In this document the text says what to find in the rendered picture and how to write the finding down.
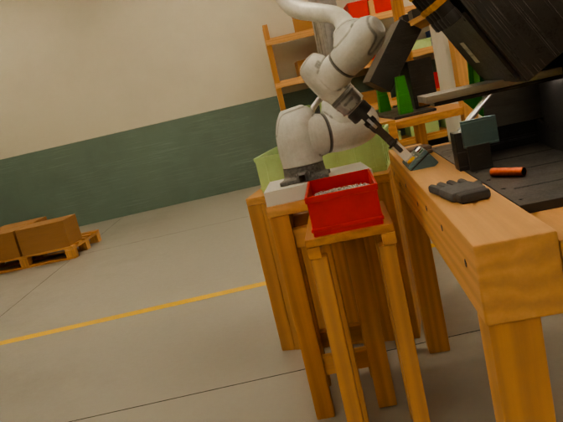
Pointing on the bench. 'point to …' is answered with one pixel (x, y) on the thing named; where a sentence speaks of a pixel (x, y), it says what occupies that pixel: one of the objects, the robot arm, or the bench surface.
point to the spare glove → (461, 191)
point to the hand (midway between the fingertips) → (401, 151)
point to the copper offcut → (508, 172)
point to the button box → (420, 160)
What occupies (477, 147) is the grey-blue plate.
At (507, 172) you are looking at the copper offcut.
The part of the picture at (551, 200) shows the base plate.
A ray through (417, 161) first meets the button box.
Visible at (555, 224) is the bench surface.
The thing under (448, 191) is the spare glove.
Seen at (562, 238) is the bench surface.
